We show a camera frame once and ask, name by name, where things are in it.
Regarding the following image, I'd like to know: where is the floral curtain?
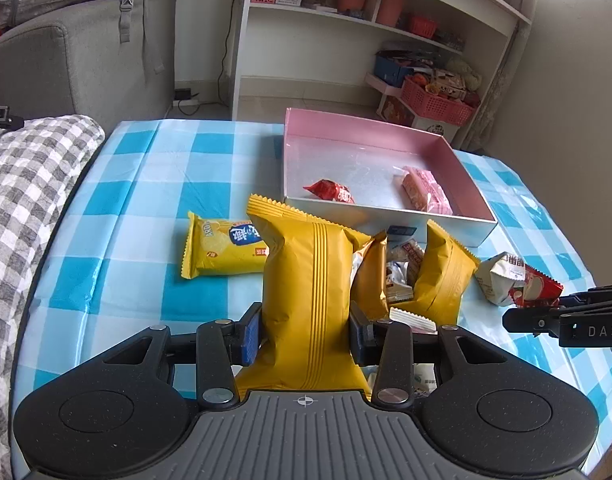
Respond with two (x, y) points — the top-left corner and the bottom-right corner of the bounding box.
(473, 22), (519, 153)

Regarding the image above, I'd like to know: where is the black power cable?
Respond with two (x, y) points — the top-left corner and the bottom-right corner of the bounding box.
(217, 0), (244, 92)

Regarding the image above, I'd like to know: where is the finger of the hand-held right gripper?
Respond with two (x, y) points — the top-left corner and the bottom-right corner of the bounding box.
(558, 284), (612, 310)
(503, 305), (563, 336)

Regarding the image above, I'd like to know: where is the small red basket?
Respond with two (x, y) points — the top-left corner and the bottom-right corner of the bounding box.
(408, 14), (438, 39)

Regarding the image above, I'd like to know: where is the yellow ribbed snack bag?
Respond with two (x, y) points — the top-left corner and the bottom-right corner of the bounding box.
(246, 192), (373, 392)

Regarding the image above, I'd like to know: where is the grey sofa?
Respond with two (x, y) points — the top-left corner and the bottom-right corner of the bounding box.
(0, 0), (179, 131)

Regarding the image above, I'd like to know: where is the white printed snack packet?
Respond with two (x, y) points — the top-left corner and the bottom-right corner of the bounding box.
(473, 251), (528, 307)

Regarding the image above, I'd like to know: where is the pink silver box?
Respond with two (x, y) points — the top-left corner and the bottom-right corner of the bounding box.
(282, 106), (499, 249)

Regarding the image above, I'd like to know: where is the grey checked cloth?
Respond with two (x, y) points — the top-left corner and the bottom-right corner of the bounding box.
(0, 115), (106, 480)

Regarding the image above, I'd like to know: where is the pink snack packet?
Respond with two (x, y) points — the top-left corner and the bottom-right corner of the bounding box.
(400, 164), (455, 216)

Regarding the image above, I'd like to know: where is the yellow chips packet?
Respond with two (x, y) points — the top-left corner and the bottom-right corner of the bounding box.
(180, 211), (271, 281)

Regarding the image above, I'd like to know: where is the red white snack packet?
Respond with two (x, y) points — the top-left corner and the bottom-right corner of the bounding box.
(507, 265), (565, 309)

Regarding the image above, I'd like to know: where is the pink plastic crate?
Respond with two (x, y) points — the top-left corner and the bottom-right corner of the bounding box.
(401, 75), (481, 127)

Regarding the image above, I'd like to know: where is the blue box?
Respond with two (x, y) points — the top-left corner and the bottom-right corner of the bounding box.
(374, 52), (414, 88)

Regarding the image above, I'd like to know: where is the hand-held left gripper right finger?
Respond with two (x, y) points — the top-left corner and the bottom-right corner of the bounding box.
(348, 301), (509, 411)

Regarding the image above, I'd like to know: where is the white shelf unit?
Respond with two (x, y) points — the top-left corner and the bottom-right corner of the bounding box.
(231, 0), (534, 148)

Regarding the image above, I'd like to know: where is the blue checked tablecloth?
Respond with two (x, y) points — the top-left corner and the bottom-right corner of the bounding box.
(13, 119), (612, 480)

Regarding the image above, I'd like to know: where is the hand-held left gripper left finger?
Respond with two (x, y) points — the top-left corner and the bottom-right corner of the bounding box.
(103, 302), (264, 411)

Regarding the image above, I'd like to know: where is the brown biscuit clear packet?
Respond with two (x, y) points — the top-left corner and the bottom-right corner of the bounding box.
(386, 239), (425, 303)

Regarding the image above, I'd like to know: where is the white printed flat packet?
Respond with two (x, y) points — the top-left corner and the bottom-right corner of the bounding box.
(411, 364), (441, 402)

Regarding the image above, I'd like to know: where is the black device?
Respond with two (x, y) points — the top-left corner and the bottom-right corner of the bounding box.
(0, 105), (24, 130)

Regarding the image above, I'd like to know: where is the white crimped snack packet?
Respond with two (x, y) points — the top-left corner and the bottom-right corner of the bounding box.
(389, 306), (437, 333)

